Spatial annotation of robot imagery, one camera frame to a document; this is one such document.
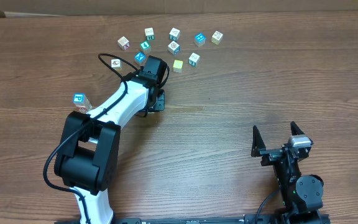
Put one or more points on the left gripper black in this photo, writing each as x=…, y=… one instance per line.
x=160, y=101

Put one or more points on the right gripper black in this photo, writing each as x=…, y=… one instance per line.
x=271, y=155

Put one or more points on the cream block red edge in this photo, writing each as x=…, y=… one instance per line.
x=83, y=109

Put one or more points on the blue P block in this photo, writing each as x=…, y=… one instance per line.
x=79, y=97

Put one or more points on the cream block green R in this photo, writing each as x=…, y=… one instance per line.
x=84, y=104

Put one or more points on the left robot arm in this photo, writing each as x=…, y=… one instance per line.
x=86, y=158

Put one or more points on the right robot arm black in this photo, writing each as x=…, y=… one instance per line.
x=301, y=194

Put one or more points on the yellow block right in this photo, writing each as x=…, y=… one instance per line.
x=177, y=66

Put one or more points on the blue X block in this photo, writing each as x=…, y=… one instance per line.
x=140, y=58

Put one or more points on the cream block teal side lower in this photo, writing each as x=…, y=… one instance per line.
x=194, y=59

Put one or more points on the cream block teal side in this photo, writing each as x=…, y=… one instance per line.
x=194, y=59
x=174, y=34

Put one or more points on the cream block with red drawing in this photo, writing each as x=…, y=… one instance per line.
x=116, y=64

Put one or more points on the cream block blue side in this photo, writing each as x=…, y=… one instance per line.
x=173, y=47

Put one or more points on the green number four block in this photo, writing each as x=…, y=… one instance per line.
x=145, y=47

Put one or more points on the block with red side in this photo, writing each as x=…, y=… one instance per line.
x=124, y=43

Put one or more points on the block with green letter side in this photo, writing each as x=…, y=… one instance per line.
x=149, y=33

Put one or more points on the cream block teal side top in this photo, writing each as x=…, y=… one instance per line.
x=174, y=34

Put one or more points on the blue top block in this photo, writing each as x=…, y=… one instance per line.
x=199, y=39

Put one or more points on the cream block yellow side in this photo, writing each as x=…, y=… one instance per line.
x=217, y=37

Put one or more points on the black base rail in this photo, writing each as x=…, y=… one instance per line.
x=247, y=219

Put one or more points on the cardboard wall panel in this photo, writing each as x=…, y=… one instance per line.
x=21, y=8

